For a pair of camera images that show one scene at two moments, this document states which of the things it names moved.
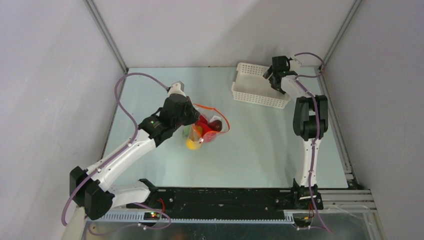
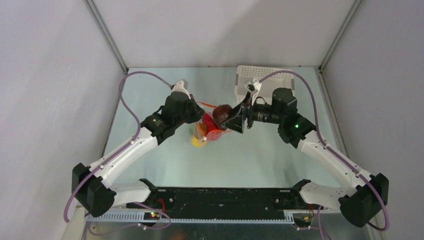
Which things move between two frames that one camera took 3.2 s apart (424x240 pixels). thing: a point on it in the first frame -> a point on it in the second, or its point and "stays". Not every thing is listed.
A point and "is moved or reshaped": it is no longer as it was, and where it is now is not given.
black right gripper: [276, 76] -> [248, 116]
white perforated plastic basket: [250, 85] stays
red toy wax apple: [208, 134] is moved or reshaped
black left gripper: [194, 113] stays
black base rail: [216, 203] stays
